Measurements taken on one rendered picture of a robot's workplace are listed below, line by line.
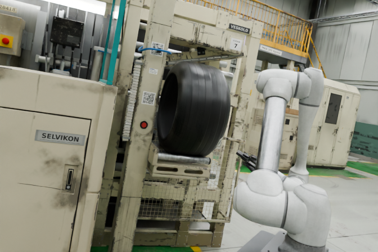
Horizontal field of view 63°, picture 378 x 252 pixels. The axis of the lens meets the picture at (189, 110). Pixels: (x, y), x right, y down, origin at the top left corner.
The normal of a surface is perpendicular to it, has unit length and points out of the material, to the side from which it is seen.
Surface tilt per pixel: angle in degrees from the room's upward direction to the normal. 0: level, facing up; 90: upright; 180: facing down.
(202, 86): 60
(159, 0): 90
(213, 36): 90
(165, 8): 90
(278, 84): 68
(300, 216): 88
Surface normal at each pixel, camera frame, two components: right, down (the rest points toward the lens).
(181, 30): 0.32, 0.11
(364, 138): -0.87, -0.13
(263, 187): -0.16, -0.50
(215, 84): 0.36, -0.49
